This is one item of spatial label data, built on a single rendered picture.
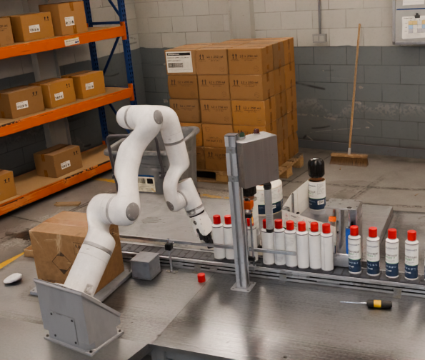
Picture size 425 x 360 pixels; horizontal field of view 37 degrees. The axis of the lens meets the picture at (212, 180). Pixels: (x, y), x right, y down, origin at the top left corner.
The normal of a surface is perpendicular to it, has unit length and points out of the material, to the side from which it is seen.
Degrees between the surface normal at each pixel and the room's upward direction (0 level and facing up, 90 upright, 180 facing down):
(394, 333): 0
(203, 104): 90
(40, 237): 90
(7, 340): 0
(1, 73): 90
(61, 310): 90
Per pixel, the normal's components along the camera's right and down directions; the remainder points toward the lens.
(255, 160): 0.52, 0.22
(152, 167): -0.26, 0.38
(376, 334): -0.08, -0.95
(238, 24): -0.57, 0.30
